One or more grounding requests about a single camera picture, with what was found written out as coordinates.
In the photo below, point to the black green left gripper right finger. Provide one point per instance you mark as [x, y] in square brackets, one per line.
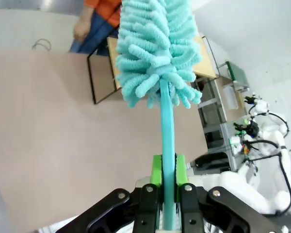
[194, 206]

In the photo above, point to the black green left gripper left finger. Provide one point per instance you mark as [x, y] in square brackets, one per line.
[145, 201]

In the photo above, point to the turquoise chenille duster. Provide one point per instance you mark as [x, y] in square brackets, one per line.
[167, 136]

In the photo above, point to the person's forearm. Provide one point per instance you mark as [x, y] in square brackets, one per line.
[87, 13]

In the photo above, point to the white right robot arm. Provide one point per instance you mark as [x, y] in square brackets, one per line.
[242, 191]

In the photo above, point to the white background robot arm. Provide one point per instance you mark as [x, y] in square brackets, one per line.
[262, 106]
[269, 143]

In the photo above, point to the person's hand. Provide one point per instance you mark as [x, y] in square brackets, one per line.
[82, 30]

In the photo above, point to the black bin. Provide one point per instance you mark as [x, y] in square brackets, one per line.
[212, 162]

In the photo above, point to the white plastic box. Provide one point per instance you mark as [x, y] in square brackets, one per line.
[231, 97]

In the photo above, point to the green edged glass box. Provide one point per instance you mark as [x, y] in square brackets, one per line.
[238, 74]

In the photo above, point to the person's orange shirt torso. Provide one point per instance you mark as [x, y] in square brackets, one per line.
[106, 11]

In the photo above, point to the aluminium frame rack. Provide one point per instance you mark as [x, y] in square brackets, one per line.
[214, 116]

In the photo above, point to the black frame wooden shelf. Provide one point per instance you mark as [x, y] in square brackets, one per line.
[203, 60]

